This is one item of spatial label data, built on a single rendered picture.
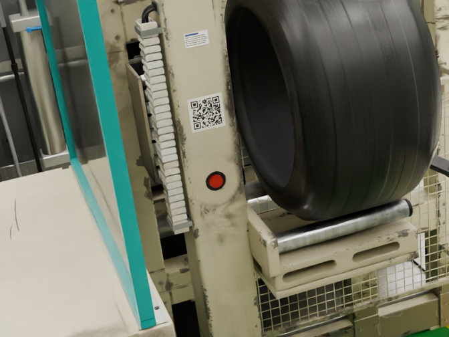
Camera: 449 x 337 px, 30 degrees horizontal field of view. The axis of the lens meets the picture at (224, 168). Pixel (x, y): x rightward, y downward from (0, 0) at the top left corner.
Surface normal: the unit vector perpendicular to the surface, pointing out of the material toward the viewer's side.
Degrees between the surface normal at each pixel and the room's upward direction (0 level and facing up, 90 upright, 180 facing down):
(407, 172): 115
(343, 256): 90
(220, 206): 90
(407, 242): 90
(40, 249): 0
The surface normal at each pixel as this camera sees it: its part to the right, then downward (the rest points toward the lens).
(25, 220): -0.12, -0.90
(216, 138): 0.31, 0.37
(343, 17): 0.14, -0.37
